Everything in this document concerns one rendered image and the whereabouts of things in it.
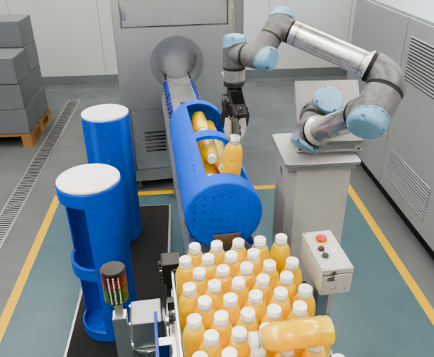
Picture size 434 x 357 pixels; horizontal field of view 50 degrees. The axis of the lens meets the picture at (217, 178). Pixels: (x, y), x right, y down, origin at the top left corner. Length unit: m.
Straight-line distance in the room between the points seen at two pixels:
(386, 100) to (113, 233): 1.30
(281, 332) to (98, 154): 1.94
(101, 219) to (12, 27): 3.47
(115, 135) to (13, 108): 2.43
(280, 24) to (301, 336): 0.93
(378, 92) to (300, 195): 0.74
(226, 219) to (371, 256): 1.86
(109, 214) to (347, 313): 1.55
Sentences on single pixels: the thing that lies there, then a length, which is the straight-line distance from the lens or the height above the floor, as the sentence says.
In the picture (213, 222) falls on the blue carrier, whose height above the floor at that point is 1.07.
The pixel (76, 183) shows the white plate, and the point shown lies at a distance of 2.10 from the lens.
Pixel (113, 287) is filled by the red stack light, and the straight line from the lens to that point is 1.22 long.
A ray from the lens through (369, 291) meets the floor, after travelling 3.11.
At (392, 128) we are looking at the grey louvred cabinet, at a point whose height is 0.61.
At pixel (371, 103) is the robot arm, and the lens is 1.42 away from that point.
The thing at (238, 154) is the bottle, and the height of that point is 1.29.
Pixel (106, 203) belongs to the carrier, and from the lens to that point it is 2.06.
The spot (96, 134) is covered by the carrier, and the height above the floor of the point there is 0.95.
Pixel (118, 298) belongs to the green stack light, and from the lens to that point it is 1.25.
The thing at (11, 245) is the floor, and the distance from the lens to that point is 3.69.
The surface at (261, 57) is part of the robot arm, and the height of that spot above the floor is 1.66.
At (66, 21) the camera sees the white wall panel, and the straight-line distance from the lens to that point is 6.84.
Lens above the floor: 2.02
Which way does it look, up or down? 29 degrees down
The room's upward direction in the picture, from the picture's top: 1 degrees counter-clockwise
